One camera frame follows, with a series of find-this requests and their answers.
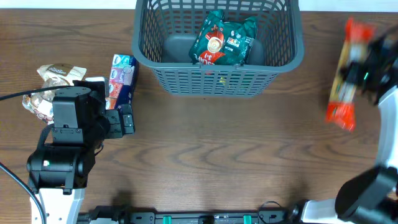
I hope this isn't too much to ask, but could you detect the orange spaghetti pasta packet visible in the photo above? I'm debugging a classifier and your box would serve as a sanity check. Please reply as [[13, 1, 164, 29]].
[[326, 18, 374, 131]]

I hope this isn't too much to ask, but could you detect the green Nescafe coffee bag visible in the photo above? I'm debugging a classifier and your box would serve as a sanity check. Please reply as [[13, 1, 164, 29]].
[[188, 10, 257, 65]]

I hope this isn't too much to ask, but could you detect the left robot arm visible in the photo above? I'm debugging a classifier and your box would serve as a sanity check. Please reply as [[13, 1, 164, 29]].
[[26, 81, 134, 223]]

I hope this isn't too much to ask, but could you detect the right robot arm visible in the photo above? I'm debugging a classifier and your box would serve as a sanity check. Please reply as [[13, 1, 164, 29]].
[[285, 19, 397, 224]]

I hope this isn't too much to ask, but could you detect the Kleenex tissue multipack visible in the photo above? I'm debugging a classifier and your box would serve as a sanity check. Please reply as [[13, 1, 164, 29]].
[[106, 54, 139, 110]]

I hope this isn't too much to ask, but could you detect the small white-green sachet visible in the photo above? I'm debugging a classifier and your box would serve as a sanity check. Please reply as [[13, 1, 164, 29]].
[[85, 77, 106, 82]]

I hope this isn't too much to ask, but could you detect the Pantree cookie pouch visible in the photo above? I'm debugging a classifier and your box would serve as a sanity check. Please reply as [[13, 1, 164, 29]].
[[22, 63, 88, 125]]

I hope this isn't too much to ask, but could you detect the grey plastic mesh basket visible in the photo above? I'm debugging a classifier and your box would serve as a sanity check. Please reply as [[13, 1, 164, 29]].
[[132, 0, 304, 97]]

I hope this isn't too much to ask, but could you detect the black aluminium rail base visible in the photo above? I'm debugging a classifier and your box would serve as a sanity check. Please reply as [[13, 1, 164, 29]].
[[76, 206, 290, 224]]

